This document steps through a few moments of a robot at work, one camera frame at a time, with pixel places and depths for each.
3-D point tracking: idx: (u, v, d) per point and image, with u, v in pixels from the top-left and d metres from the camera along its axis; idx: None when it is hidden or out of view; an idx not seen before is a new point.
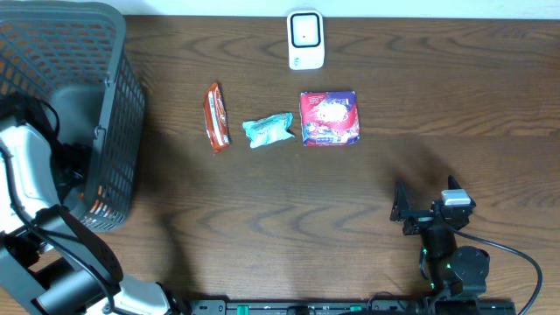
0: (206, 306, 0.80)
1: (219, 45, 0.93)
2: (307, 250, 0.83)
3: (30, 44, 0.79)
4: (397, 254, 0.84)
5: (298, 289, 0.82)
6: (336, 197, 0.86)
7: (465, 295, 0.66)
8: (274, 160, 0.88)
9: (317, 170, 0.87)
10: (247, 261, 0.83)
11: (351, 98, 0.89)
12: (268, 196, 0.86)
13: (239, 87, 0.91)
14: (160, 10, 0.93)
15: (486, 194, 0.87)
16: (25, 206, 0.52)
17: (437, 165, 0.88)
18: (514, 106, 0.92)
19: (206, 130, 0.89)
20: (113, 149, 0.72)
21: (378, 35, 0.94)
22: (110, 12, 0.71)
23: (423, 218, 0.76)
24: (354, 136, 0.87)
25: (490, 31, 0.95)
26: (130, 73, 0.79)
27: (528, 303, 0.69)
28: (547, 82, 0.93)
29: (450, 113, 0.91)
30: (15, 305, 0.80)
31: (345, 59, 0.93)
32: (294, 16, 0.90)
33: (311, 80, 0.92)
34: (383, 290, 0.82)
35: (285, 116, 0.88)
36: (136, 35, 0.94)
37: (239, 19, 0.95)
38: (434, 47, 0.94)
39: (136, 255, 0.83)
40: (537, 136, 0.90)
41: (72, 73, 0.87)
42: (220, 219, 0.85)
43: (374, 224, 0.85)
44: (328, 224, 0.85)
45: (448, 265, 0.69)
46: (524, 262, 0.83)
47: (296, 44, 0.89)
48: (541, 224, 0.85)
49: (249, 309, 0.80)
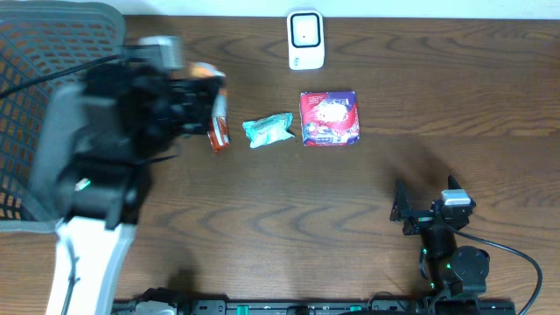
0: (206, 306, 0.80)
1: (219, 45, 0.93)
2: (307, 250, 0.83)
3: (30, 44, 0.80)
4: (397, 254, 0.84)
5: (298, 289, 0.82)
6: (335, 197, 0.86)
7: (465, 295, 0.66)
8: (274, 160, 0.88)
9: (318, 170, 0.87)
10: (247, 261, 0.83)
11: (351, 98, 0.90)
12: (269, 197, 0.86)
13: (240, 87, 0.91)
14: (160, 10, 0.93)
15: (486, 194, 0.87)
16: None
17: (436, 164, 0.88)
18: (514, 106, 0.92)
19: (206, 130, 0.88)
20: None
21: (378, 36, 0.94)
22: (112, 13, 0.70)
23: (423, 218, 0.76)
24: (354, 136, 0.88)
25: (490, 31, 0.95)
26: None
27: (529, 302, 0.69)
28: (546, 82, 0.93)
29: (449, 113, 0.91)
30: (14, 306, 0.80)
31: (345, 59, 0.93)
32: (293, 17, 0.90)
33: (311, 79, 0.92)
34: (383, 290, 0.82)
35: (285, 116, 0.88)
36: (136, 35, 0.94)
37: (239, 18, 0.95)
38: (434, 47, 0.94)
39: (135, 255, 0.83)
40: (536, 136, 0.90)
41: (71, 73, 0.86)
42: (220, 219, 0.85)
43: (374, 224, 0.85)
44: (328, 224, 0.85)
45: (448, 264, 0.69)
46: (524, 262, 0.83)
47: (296, 44, 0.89)
48: (542, 224, 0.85)
49: (249, 309, 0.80)
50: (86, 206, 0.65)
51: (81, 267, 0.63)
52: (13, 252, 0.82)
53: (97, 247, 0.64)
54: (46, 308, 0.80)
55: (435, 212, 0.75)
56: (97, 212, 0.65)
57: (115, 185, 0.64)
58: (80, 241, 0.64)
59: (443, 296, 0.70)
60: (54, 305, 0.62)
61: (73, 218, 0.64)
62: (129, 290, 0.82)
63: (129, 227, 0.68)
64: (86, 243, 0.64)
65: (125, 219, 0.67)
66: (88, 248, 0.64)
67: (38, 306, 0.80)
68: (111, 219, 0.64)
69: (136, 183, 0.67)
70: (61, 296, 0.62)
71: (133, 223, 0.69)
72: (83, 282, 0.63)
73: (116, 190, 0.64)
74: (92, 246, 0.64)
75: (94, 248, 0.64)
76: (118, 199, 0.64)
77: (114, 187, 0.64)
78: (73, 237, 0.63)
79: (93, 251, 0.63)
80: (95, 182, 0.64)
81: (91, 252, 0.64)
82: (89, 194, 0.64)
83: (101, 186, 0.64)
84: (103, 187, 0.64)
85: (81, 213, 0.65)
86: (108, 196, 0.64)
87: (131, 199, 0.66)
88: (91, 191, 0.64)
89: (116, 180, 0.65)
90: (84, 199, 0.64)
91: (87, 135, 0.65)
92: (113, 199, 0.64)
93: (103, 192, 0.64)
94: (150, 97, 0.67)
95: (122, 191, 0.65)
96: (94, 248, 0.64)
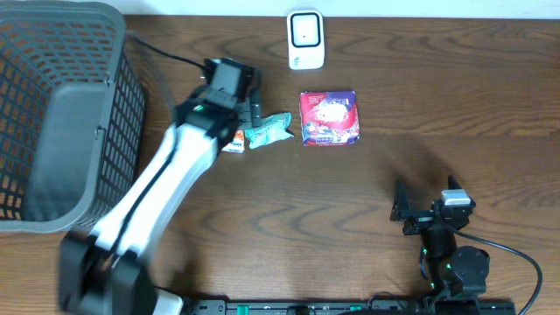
0: (206, 306, 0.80)
1: (219, 45, 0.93)
2: (307, 250, 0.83)
3: (30, 43, 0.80)
4: (397, 254, 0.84)
5: (299, 289, 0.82)
6: (335, 197, 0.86)
7: (465, 295, 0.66)
8: (274, 160, 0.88)
9: (318, 170, 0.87)
10: (247, 261, 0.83)
11: (351, 98, 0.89)
12: (269, 196, 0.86)
13: None
14: (159, 10, 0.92)
15: (486, 194, 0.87)
16: (128, 235, 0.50)
17: (436, 164, 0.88)
18: (514, 106, 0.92)
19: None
20: (113, 147, 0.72)
21: (378, 35, 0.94)
22: (111, 12, 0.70)
23: (423, 217, 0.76)
24: (354, 136, 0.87)
25: (490, 31, 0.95)
26: (130, 72, 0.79)
27: (528, 303, 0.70)
28: (547, 82, 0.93)
29: (450, 113, 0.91)
30: (14, 305, 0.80)
31: (345, 59, 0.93)
32: (293, 16, 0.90)
33: (311, 79, 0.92)
34: (383, 290, 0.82)
35: (283, 117, 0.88)
36: (137, 35, 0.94)
37: (239, 18, 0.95)
38: (434, 47, 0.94)
39: None
40: (537, 137, 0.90)
41: (72, 73, 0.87)
42: (220, 219, 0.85)
43: (374, 224, 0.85)
44: (328, 224, 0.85)
45: (448, 265, 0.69)
46: (524, 262, 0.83)
47: (296, 44, 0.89)
48: (542, 224, 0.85)
49: (249, 309, 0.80)
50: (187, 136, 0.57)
51: (174, 166, 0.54)
52: (14, 253, 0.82)
53: (192, 149, 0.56)
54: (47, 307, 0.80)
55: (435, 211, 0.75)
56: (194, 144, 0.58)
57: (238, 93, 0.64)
58: (185, 141, 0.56)
59: (442, 296, 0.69)
60: (135, 192, 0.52)
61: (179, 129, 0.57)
62: None
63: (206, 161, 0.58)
64: (186, 143, 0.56)
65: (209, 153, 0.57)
66: (187, 150, 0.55)
67: (38, 306, 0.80)
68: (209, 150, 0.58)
69: (229, 129, 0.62)
70: (141, 185, 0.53)
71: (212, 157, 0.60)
72: (172, 172, 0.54)
73: (236, 93, 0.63)
74: (195, 146, 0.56)
75: (192, 150, 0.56)
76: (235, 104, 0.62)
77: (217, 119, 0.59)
78: (183, 136, 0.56)
79: (187, 152, 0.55)
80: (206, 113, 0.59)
81: (186, 155, 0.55)
82: (214, 101, 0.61)
83: (209, 114, 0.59)
84: (206, 122, 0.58)
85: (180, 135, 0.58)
86: (238, 86, 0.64)
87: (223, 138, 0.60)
88: (218, 93, 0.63)
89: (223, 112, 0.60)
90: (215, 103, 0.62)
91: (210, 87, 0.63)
92: (235, 95, 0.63)
93: (236, 84, 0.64)
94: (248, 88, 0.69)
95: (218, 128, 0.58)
96: (192, 149, 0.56)
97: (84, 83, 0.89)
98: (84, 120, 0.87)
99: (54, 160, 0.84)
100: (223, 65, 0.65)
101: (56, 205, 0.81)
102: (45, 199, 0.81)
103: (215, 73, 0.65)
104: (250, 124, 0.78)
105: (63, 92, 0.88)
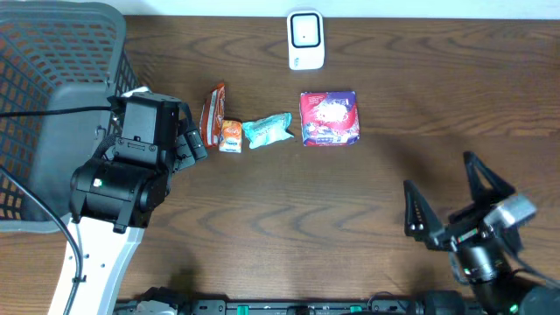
0: (206, 306, 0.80)
1: (219, 45, 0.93)
2: (307, 250, 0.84)
3: (30, 44, 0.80)
4: (397, 253, 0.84)
5: (298, 289, 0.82)
6: (335, 196, 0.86)
7: None
8: (274, 160, 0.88)
9: (318, 169, 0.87)
10: (247, 262, 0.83)
11: (351, 99, 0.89)
12: (268, 196, 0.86)
13: (239, 87, 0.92)
14: (159, 10, 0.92)
15: None
16: None
17: (436, 164, 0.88)
18: (514, 106, 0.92)
19: (200, 126, 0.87)
20: None
21: (378, 36, 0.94)
22: (111, 13, 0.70)
23: (464, 234, 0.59)
24: (354, 136, 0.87)
25: (489, 31, 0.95)
26: (130, 73, 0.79)
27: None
28: (546, 82, 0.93)
29: (449, 113, 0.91)
30: (13, 306, 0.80)
31: (345, 59, 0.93)
32: (293, 17, 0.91)
33: (311, 79, 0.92)
34: (383, 290, 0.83)
35: (284, 116, 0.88)
36: (137, 35, 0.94)
37: (239, 19, 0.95)
38: (434, 47, 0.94)
39: (135, 255, 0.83)
40: (537, 137, 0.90)
41: (72, 73, 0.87)
42: (220, 219, 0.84)
43: (374, 224, 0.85)
44: (328, 224, 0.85)
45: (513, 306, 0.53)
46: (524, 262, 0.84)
47: (296, 44, 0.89)
48: (541, 224, 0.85)
49: (249, 309, 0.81)
50: (100, 206, 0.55)
51: (89, 264, 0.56)
52: (12, 252, 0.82)
53: (108, 245, 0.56)
54: (47, 307, 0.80)
55: (489, 233, 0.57)
56: (108, 212, 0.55)
57: (159, 137, 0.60)
58: (89, 240, 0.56)
59: None
60: (60, 296, 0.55)
61: (83, 218, 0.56)
62: (129, 290, 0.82)
63: (139, 230, 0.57)
64: (95, 237, 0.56)
65: (136, 222, 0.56)
66: (94, 246, 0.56)
67: (38, 306, 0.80)
68: (122, 220, 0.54)
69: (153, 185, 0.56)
70: (64, 295, 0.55)
71: (144, 225, 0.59)
72: (87, 281, 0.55)
73: (156, 138, 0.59)
74: (100, 241, 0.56)
75: (101, 243, 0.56)
76: (155, 153, 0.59)
77: (127, 187, 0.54)
78: (83, 234, 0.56)
79: (99, 248, 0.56)
80: (110, 180, 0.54)
81: (100, 250, 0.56)
82: (133, 153, 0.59)
83: (112, 188, 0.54)
84: (118, 186, 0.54)
85: (91, 213, 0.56)
86: (155, 131, 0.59)
87: (146, 200, 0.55)
88: (134, 143, 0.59)
89: (143, 169, 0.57)
90: (135, 156, 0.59)
91: (122, 146, 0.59)
92: (154, 143, 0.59)
93: (153, 129, 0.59)
94: (169, 126, 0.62)
95: (135, 192, 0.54)
96: (97, 241, 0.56)
97: (84, 83, 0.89)
98: (82, 122, 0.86)
99: (52, 161, 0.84)
100: (134, 104, 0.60)
101: (57, 205, 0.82)
102: (45, 199, 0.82)
103: (125, 118, 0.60)
104: (192, 155, 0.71)
105: (64, 92, 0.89)
